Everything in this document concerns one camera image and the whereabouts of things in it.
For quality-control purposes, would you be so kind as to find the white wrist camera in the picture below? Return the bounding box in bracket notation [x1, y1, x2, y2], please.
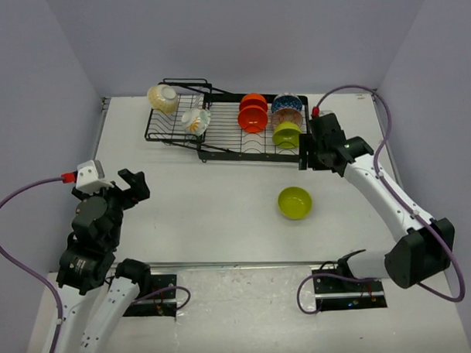
[76, 159, 114, 195]
[319, 110, 334, 117]

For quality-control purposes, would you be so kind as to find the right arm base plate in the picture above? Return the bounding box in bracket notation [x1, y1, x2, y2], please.
[312, 276, 387, 312]

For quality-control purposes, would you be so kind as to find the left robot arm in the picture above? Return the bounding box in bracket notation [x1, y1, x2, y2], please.
[41, 163, 152, 353]

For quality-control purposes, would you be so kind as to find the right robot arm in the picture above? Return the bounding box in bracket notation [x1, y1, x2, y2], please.
[299, 114, 455, 291]

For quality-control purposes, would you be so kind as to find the red patterned bowl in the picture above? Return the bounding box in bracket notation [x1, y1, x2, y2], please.
[271, 107, 303, 129]

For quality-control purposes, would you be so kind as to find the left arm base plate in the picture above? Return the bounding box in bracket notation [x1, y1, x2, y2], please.
[121, 273, 179, 319]

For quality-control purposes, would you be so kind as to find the lime green bowl front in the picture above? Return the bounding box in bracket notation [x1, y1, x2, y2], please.
[278, 187, 313, 220]

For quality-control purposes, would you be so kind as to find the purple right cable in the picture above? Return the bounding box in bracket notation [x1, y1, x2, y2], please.
[289, 81, 466, 315]

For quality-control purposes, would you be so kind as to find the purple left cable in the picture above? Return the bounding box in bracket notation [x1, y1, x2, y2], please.
[0, 173, 86, 353]

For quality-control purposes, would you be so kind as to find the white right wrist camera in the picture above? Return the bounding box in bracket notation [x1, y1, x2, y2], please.
[319, 110, 334, 117]

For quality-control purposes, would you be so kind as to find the purple cable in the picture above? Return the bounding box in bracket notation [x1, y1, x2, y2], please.
[289, 81, 466, 315]
[0, 173, 86, 353]

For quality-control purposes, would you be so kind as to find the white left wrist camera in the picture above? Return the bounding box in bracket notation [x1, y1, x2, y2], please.
[76, 159, 114, 195]

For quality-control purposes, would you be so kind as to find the blue patterned bowl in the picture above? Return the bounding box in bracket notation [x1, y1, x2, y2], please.
[271, 92, 303, 113]

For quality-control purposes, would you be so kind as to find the orange bowl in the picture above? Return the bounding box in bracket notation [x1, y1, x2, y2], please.
[237, 105, 268, 133]
[239, 92, 268, 111]

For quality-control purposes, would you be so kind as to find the lime green bowl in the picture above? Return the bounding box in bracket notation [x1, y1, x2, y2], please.
[278, 187, 313, 220]
[272, 121, 302, 149]

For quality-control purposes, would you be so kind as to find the black wire dish rack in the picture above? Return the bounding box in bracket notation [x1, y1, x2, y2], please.
[145, 78, 299, 163]

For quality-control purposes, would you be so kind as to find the white floral bowl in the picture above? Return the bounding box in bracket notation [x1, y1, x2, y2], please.
[181, 108, 211, 136]

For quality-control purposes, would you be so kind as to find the orange bowl front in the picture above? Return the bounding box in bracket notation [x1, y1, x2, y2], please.
[237, 105, 268, 133]

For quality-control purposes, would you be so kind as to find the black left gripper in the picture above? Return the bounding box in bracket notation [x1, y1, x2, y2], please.
[73, 166, 152, 248]

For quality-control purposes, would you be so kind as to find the yellow checkered white bowl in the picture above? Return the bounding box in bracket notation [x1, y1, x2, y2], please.
[147, 84, 179, 114]

